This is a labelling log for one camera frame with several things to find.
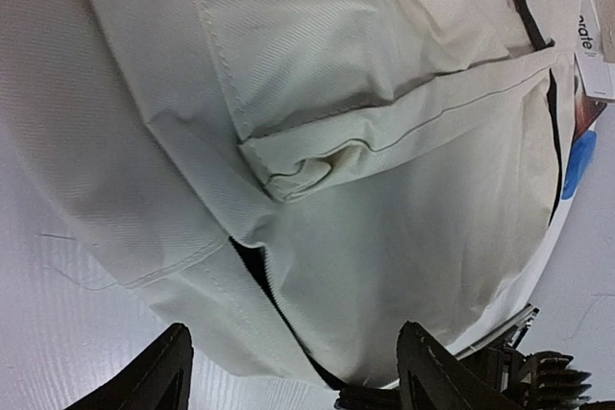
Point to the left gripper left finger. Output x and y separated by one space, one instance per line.
158 378

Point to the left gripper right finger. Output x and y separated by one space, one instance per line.
431 378

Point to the cream canvas backpack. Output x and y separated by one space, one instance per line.
296 179

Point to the silver black stapler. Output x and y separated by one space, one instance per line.
542 380

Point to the blue pencil case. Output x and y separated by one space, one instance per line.
581 156

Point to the dark cover paperback book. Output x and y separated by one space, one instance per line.
587 111

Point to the white Decorate book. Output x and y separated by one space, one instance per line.
596 73

